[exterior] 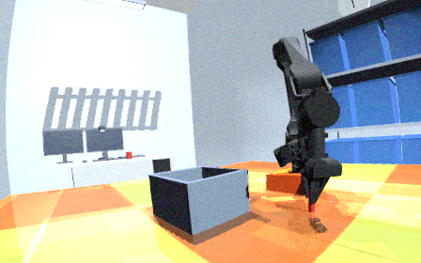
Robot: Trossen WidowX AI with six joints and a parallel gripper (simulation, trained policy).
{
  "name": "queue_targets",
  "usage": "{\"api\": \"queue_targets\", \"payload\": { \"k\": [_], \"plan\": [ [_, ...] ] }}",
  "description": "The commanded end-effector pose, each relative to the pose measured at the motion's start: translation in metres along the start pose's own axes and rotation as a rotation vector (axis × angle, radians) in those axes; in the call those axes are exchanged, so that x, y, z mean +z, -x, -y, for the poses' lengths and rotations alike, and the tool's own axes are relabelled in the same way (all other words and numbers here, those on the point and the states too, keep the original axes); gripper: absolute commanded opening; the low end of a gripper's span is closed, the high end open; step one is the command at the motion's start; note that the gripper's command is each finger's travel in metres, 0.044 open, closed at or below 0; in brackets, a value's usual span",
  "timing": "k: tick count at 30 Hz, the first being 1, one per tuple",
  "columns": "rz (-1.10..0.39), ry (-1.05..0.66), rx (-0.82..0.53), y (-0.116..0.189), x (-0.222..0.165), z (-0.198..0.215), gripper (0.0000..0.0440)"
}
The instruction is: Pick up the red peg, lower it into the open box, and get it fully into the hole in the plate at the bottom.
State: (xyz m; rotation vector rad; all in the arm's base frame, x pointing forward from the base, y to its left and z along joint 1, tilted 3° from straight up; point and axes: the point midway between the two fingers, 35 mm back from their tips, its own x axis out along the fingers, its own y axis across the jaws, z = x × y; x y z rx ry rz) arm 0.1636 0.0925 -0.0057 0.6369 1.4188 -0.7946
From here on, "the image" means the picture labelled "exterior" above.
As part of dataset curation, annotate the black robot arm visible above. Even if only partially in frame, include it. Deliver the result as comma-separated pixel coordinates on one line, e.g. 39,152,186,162
273,36,340,167

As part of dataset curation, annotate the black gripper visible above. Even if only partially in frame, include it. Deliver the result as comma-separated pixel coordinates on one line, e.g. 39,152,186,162
291,128,342,205

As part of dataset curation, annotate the red peg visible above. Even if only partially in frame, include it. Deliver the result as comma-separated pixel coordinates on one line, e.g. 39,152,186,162
308,193,315,212

